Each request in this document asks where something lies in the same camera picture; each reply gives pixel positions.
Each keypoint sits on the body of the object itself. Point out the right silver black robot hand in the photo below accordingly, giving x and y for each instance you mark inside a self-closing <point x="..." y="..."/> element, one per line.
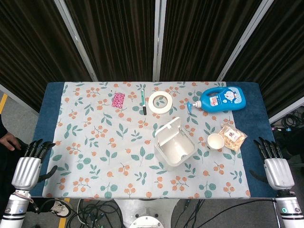
<point x="279" y="171"/>

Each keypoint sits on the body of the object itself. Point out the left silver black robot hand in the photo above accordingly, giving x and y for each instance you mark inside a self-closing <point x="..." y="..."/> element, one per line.
<point x="26" y="169"/>

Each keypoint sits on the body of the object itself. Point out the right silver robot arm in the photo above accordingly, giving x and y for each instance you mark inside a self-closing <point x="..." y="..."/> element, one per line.
<point x="290" y="209"/>

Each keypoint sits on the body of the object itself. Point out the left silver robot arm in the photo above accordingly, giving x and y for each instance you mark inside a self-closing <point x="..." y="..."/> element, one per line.
<point x="14" y="209"/>

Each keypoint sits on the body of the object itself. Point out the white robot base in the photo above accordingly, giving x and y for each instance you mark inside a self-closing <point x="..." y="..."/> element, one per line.
<point x="148" y="213"/>

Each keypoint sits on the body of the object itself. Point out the person's hand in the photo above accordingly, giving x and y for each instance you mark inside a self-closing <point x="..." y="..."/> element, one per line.
<point x="9" y="142"/>

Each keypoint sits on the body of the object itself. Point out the white paper cup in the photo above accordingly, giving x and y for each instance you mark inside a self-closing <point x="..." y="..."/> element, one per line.
<point x="215" y="142"/>

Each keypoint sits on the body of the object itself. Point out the white plastic box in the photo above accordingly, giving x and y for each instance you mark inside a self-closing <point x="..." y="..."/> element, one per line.
<point x="174" y="147"/>

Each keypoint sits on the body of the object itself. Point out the blue table mat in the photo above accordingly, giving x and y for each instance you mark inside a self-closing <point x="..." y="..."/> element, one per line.
<point x="255" y="128"/>

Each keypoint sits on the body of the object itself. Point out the black and white sneaker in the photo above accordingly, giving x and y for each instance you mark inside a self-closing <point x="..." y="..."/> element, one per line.
<point x="60" y="207"/>

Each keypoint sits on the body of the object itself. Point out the clear bag of snacks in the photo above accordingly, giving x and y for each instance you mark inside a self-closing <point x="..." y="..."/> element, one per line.
<point x="234" y="137"/>

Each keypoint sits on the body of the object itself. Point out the blue pump soap bottle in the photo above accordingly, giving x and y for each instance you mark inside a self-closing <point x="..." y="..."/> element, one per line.
<point x="219" y="99"/>

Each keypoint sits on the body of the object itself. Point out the floral print tablecloth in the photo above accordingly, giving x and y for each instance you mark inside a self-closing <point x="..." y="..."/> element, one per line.
<point x="118" y="147"/>

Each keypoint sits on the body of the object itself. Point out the pink patterned small packet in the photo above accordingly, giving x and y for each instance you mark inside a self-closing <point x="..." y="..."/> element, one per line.
<point x="118" y="100"/>

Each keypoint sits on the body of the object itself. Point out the green marker pen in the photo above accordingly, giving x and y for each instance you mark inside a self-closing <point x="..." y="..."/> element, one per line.
<point x="143" y="102"/>

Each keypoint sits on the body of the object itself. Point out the white masking tape roll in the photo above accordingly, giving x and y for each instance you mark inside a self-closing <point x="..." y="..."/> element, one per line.
<point x="160" y="102"/>

